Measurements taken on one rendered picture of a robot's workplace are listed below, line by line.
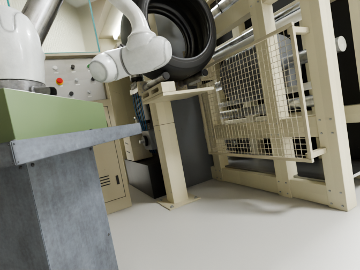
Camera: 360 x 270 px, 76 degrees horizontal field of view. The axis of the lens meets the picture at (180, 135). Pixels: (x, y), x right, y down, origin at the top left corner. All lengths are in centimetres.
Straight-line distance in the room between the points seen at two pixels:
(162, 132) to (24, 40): 117
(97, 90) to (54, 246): 148
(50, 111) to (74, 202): 26
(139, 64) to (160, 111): 93
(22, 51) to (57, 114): 20
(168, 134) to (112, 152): 48
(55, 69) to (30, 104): 138
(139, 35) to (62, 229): 62
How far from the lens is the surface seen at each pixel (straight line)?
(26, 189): 64
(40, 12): 108
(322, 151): 144
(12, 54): 76
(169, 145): 175
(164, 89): 136
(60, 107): 68
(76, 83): 199
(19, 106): 60
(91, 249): 79
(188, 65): 144
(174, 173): 178
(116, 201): 199
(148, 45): 83
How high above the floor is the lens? 64
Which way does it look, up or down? 4 degrees down
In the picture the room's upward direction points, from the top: 10 degrees counter-clockwise
